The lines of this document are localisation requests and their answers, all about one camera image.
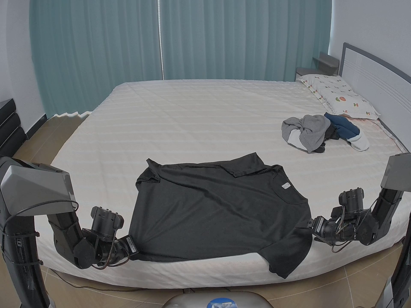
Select black cable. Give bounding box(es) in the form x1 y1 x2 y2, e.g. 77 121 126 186
4 199 79 225
42 264 195 294

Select pile of clothes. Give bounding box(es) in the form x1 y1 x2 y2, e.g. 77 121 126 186
281 112 370 154

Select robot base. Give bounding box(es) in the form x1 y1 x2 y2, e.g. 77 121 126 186
162 291 268 308

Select black T-shirt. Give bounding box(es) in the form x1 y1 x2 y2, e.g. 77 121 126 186
128 152 313 279

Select grey bedside table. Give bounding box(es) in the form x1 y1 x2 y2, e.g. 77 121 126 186
295 52 340 82

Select bed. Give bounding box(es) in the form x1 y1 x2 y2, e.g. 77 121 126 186
30 42 411 289

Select white printed pillow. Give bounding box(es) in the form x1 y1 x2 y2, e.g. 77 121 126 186
297 73 381 120

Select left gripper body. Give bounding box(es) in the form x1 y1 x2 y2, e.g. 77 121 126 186
112 235 138 263

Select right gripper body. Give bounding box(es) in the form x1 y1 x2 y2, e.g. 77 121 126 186
311 216 336 242

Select black chest of drawers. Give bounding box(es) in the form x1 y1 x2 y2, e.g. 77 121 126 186
0 98 28 150

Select blue-green curtain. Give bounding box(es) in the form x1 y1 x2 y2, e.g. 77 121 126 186
30 0 164 118
159 0 333 82

